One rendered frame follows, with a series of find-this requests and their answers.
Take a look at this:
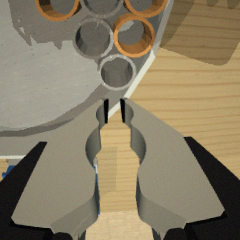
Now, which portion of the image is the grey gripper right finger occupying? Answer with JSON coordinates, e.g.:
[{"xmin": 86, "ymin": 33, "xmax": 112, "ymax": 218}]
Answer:
[{"xmin": 120, "ymin": 97, "xmax": 240, "ymax": 240}]

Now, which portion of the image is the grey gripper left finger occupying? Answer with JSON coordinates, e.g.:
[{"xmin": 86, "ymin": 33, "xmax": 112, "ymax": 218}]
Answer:
[{"xmin": 0, "ymin": 98, "xmax": 109, "ymax": 240}]

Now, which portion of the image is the grey metal sleeve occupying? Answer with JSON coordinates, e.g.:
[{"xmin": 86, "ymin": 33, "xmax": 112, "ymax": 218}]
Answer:
[
  {"xmin": 97, "ymin": 45, "xmax": 136, "ymax": 91},
  {"xmin": 72, "ymin": 15, "xmax": 114, "ymax": 60},
  {"xmin": 79, "ymin": 0, "xmax": 124, "ymax": 19}
]

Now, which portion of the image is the bronze bushing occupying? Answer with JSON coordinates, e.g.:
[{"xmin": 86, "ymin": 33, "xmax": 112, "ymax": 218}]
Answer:
[
  {"xmin": 123, "ymin": 0, "xmax": 168, "ymax": 18},
  {"xmin": 112, "ymin": 13, "xmax": 155, "ymax": 57},
  {"xmin": 35, "ymin": 0, "xmax": 82, "ymax": 22}
]

